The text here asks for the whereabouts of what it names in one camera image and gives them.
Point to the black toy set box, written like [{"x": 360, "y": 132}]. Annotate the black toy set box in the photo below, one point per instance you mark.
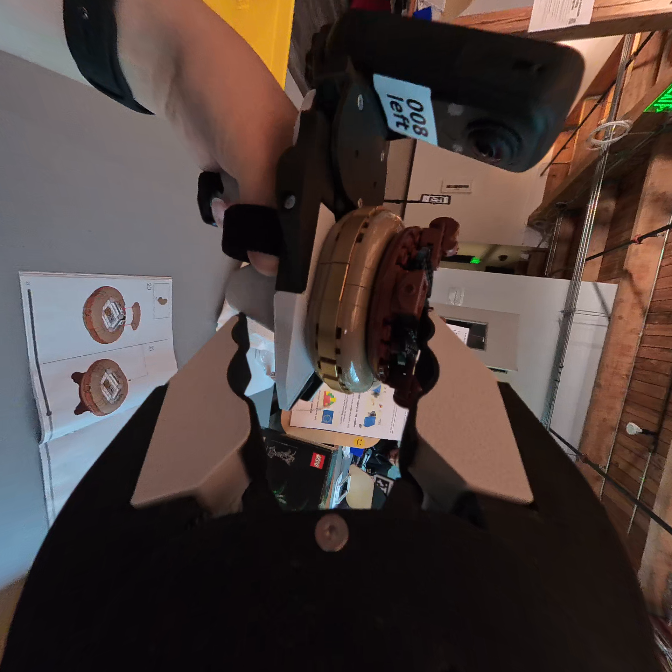
[{"x": 294, "y": 472}]

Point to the white paper notice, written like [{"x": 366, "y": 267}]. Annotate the white paper notice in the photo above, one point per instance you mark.
[{"x": 559, "y": 13}]

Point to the white light bulb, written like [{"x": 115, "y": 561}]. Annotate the white light bulb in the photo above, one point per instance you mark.
[{"x": 633, "y": 428}]

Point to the person's left hand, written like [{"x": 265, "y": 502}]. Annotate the person's left hand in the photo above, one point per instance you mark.
[{"x": 220, "y": 94}]

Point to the white wall label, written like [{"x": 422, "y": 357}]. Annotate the white wall label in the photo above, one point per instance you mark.
[{"x": 456, "y": 186}]

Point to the tan cardboard board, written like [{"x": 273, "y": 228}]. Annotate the tan cardboard board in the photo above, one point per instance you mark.
[{"x": 294, "y": 433}]

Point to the grey desk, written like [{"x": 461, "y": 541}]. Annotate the grey desk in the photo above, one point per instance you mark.
[{"x": 78, "y": 183}]

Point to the tan and brown brick model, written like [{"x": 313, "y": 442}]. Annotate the tan and brown brick model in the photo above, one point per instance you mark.
[{"x": 341, "y": 294}]

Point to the yellow board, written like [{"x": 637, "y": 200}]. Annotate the yellow board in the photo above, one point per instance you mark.
[{"x": 257, "y": 31}]

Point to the colourful printed paper sheet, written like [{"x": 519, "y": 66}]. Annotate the colourful printed paper sheet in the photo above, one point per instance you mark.
[{"x": 357, "y": 414}]

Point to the white paper bag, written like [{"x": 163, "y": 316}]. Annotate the white paper bag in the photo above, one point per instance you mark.
[{"x": 260, "y": 336}]

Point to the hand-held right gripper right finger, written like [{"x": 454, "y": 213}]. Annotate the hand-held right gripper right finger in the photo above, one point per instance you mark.
[{"x": 462, "y": 420}]

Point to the black and white marker tag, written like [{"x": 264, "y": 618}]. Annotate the black and white marker tag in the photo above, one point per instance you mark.
[{"x": 434, "y": 199}]

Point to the black wristband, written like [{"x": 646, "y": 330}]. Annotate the black wristband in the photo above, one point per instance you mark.
[{"x": 99, "y": 63}]

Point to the wooden beam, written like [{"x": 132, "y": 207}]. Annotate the wooden beam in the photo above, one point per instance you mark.
[{"x": 630, "y": 21}]

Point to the building instruction booklet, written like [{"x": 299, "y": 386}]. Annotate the building instruction booklet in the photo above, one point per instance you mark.
[{"x": 68, "y": 336}]

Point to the metal conduit pipe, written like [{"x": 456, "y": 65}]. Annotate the metal conduit pipe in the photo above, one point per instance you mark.
[{"x": 582, "y": 246}]

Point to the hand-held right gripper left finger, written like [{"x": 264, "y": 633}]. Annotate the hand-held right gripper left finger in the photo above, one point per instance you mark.
[{"x": 199, "y": 420}]

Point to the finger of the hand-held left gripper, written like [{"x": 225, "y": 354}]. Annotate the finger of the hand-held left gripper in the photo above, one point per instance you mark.
[{"x": 294, "y": 346}]

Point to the green exit sign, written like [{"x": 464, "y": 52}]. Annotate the green exit sign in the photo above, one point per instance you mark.
[{"x": 661, "y": 99}]

